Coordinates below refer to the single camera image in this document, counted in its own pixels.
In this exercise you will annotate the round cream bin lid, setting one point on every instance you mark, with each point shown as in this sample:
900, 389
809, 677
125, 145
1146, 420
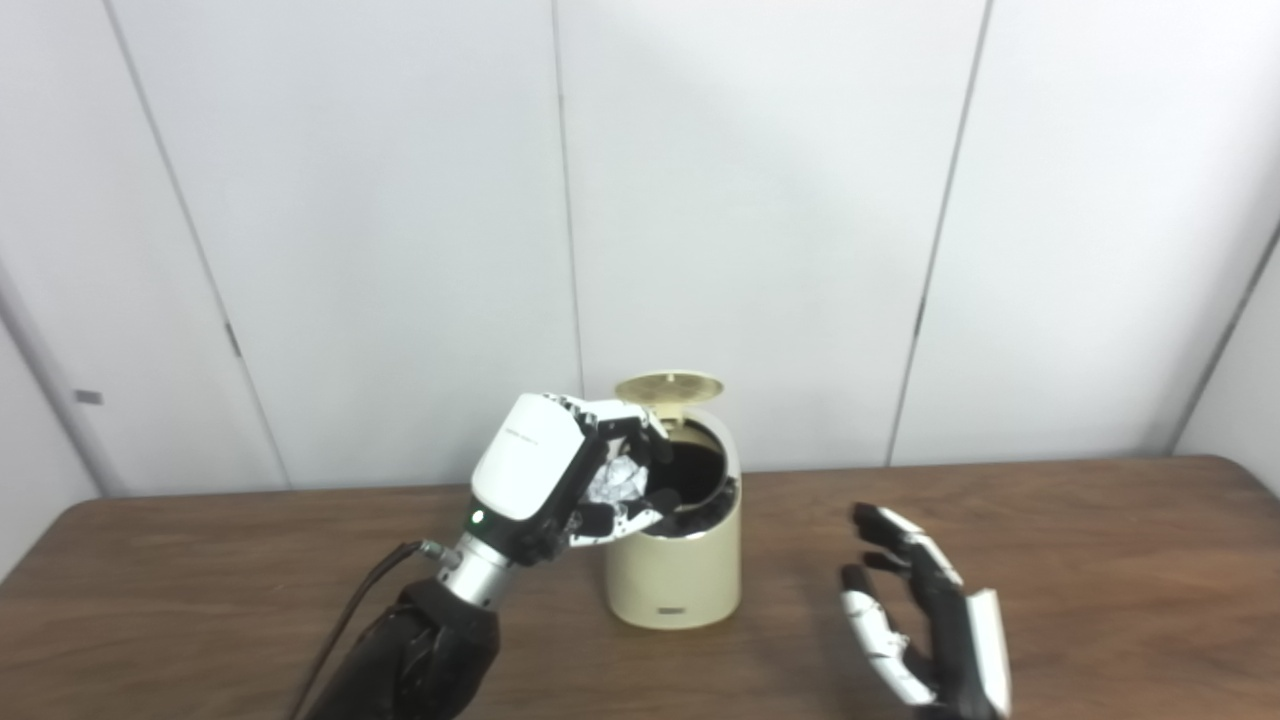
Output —
670, 387

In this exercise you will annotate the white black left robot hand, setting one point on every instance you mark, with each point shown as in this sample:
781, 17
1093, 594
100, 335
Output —
525, 450

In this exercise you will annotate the cream-colored bin body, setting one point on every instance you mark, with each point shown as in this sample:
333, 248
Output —
675, 575

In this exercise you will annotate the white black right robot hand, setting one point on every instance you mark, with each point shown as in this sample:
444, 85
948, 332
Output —
945, 630

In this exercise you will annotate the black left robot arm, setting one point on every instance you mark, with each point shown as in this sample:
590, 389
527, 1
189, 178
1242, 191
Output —
410, 660

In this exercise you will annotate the white paper ball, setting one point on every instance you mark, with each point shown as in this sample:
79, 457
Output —
618, 482

